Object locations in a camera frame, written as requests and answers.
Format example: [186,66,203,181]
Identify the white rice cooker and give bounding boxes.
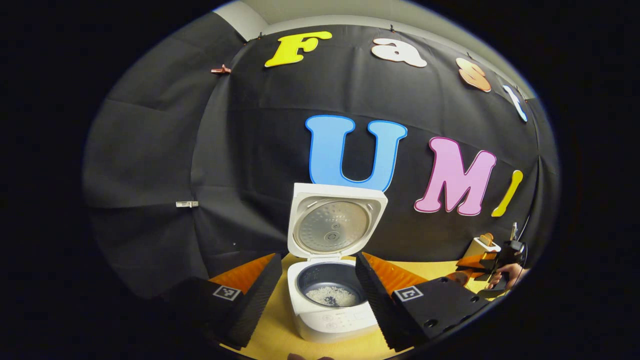
[287,182,389,344]

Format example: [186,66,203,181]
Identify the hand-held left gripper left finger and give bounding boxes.
[165,252,283,351]

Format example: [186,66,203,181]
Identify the white cable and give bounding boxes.
[518,212,534,243]

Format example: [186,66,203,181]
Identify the white toaster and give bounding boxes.
[462,237,502,261]

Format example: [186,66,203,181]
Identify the black backdrop cloth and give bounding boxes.
[82,12,561,301]

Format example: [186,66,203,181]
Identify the white rice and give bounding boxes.
[305,286,358,308]

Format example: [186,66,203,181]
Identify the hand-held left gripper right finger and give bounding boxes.
[355,251,493,353]

